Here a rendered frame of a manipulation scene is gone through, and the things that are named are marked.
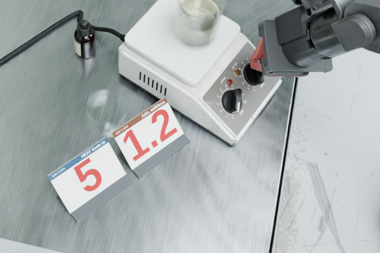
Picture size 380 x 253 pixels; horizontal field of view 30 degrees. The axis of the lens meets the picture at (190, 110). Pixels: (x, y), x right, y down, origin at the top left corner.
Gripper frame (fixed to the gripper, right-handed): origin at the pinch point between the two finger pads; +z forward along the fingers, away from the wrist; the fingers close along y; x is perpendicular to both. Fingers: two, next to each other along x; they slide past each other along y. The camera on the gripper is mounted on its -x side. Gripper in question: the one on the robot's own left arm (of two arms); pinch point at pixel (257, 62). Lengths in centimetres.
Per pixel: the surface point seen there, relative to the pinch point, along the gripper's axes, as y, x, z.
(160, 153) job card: 12.6, 11.0, 7.3
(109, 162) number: 19.8, 11.8, 7.7
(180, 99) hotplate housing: 10.1, 4.2, 4.5
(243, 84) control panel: 1.8, 2.8, 1.5
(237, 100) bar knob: 4.2, 5.3, -0.3
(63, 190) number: 26.2, 14.9, 8.5
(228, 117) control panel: 4.8, 7.3, 1.5
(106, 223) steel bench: 21.2, 19.6, 7.4
